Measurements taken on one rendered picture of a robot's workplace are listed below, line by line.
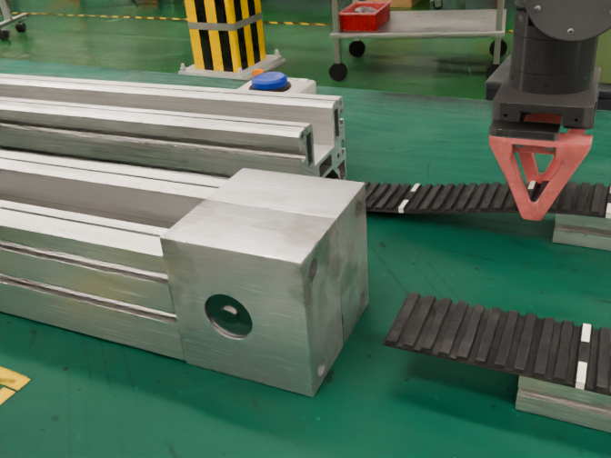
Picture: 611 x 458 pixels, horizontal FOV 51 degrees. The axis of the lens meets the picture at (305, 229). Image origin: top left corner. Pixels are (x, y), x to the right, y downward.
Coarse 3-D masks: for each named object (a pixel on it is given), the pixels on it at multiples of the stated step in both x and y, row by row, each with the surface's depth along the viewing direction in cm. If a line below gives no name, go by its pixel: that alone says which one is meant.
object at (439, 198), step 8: (440, 184) 57; (448, 184) 56; (432, 192) 56; (440, 192) 56; (448, 192) 55; (432, 200) 54; (440, 200) 54; (424, 208) 53; (432, 208) 53; (440, 208) 53
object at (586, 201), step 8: (584, 184) 51; (600, 184) 51; (584, 192) 50; (592, 192) 50; (600, 192) 50; (576, 200) 49; (584, 200) 49; (592, 200) 49; (600, 200) 49; (576, 208) 48; (584, 208) 48; (592, 208) 48; (600, 208) 48; (592, 216) 47
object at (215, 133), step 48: (0, 96) 75; (48, 96) 72; (96, 96) 69; (144, 96) 66; (192, 96) 64; (240, 96) 62; (288, 96) 60; (336, 96) 59; (0, 144) 68; (48, 144) 65; (96, 144) 62; (144, 144) 59; (192, 144) 58; (240, 144) 56; (288, 144) 53; (336, 144) 60
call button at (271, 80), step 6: (270, 72) 73; (276, 72) 72; (258, 78) 71; (264, 78) 70; (270, 78) 70; (276, 78) 70; (282, 78) 70; (252, 84) 71; (258, 84) 70; (264, 84) 70; (270, 84) 70; (276, 84) 70; (282, 84) 70
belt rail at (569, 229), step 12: (564, 216) 49; (576, 216) 49; (588, 216) 48; (564, 228) 50; (576, 228) 50; (588, 228) 49; (600, 228) 48; (552, 240) 50; (564, 240) 50; (576, 240) 50; (588, 240) 49; (600, 240) 49
